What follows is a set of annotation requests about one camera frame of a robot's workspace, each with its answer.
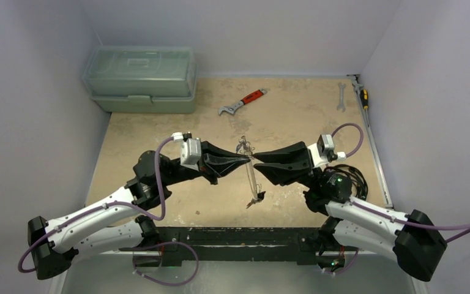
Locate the yellow black screwdriver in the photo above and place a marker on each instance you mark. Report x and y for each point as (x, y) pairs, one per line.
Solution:
(364, 99)

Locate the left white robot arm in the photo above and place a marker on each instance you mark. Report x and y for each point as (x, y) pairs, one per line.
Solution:
(126, 217)

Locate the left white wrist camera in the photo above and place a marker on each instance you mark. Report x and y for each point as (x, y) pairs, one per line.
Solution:
(190, 149)

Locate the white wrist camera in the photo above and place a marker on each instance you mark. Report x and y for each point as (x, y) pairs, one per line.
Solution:
(190, 149)
(323, 151)

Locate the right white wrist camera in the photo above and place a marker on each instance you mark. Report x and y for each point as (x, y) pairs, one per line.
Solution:
(323, 151)

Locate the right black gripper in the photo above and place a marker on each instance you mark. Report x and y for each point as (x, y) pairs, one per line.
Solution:
(307, 164)

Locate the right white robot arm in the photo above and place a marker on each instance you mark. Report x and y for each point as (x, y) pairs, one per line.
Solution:
(409, 239)

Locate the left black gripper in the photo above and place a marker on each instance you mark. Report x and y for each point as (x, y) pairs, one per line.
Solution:
(216, 162)

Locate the aluminium side rail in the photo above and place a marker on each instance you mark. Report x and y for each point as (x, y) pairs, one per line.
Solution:
(357, 87)

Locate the green translucent plastic toolbox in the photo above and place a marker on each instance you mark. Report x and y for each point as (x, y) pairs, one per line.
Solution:
(142, 79)

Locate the red handled adjustable wrench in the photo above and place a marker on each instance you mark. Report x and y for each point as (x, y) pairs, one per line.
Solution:
(232, 109)

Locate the silver open-end spanner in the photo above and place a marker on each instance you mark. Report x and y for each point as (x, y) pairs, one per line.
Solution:
(341, 102)

